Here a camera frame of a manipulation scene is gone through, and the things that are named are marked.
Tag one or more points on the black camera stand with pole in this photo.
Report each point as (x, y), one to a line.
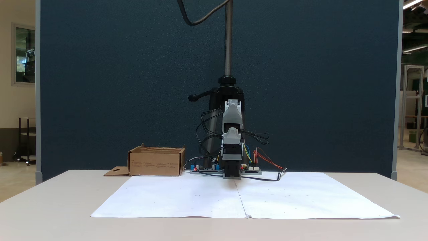
(228, 40)

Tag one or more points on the motor controller circuit board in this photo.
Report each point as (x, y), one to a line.
(251, 170)

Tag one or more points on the aluminium frame rack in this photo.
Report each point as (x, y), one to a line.
(413, 67)

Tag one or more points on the white paper sheet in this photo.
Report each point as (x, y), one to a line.
(187, 201)

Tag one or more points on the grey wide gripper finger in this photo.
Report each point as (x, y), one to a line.
(233, 113)

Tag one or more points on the brown cardboard box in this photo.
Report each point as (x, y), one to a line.
(155, 164)

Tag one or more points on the framed wall window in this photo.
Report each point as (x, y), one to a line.
(25, 53)

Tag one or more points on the ceiling strip light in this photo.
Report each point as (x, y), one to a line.
(411, 4)

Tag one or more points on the dark blue partition panel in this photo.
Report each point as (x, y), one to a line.
(100, 83)

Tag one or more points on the black shelf cart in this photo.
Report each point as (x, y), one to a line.
(28, 158)

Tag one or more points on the blue power circuit board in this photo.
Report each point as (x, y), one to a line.
(205, 170)

